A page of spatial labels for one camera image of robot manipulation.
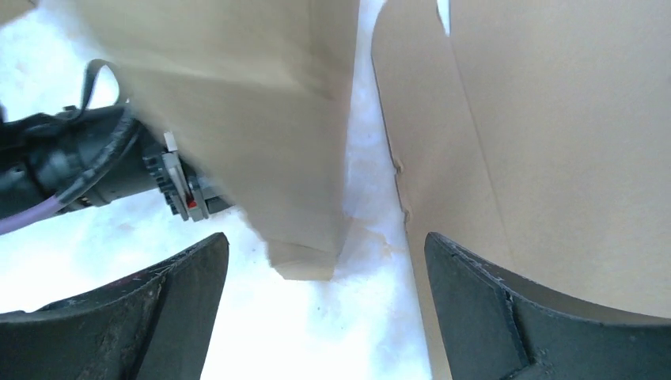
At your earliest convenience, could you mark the large brown cardboard sheet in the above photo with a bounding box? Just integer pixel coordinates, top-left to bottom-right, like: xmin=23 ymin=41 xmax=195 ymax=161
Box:
xmin=372 ymin=1 xmax=670 ymax=379

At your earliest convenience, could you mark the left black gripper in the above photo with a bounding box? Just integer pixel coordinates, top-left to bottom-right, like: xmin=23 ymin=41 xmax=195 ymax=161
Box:
xmin=1 ymin=105 xmax=231 ymax=223

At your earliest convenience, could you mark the brown cardboard box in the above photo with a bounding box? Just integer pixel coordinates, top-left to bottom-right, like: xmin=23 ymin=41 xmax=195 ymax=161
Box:
xmin=0 ymin=0 xmax=362 ymax=282

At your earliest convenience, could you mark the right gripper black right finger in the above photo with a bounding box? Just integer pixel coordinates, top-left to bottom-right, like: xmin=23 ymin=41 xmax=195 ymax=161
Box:
xmin=424 ymin=233 xmax=670 ymax=379

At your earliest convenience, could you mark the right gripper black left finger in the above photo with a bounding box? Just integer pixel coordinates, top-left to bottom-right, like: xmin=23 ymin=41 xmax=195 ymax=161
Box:
xmin=1 ymin=233 xmax=229 ymax=379

